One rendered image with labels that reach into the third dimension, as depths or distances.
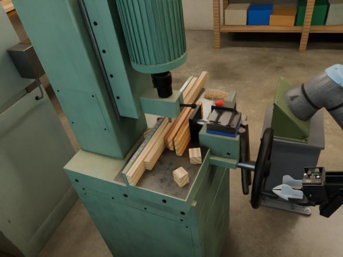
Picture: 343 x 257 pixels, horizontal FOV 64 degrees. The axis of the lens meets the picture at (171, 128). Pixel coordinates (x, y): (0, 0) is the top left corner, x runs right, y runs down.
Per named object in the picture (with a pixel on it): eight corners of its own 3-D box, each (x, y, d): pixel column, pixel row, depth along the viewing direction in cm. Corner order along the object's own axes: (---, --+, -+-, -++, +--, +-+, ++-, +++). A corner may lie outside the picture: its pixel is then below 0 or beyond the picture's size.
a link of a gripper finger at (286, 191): (268, 179, 84) (301, 180, 79) (273, 192, 87) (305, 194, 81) (267, 187, 82) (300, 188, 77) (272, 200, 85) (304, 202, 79)
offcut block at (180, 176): (189, 182, 85) (188, 173, 83) (180, 187, 84) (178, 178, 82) (182, 175, 88) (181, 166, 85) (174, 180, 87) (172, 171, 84)
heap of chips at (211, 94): (224, 101, 116) (224, 98, 114) (201, 98, 119) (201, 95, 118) (228, 92, 120) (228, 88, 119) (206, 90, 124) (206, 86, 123)
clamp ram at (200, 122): (210, 142, 97) (209, 122, 92) (190, 138, 100) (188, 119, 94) (217, 126, 103) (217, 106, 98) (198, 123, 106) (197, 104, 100)
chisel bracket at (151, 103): (177, 122, 95) (174, 102, 90) (142, 116, 101) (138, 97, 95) (186, 110, 100) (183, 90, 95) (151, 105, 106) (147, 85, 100)
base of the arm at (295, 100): (287, 83, 148) (303, 72, 141) (310, 107, 151) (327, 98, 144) (281, 101, 135) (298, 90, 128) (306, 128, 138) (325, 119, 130)
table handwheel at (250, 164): (280, 113, 99) (271, 173, 115) (225, 106, 107) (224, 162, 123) (268, 163, 78) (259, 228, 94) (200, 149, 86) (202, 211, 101)
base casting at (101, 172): (196, 222, 96) (194, 207, 90) (69, 182, 118) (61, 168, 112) (229, 138, 126) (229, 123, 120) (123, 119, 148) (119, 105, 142)
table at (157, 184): (218, 223, 80) (217, 211, 76) (128, 196, 92) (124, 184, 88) (258, 104, 121) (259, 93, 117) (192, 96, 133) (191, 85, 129)
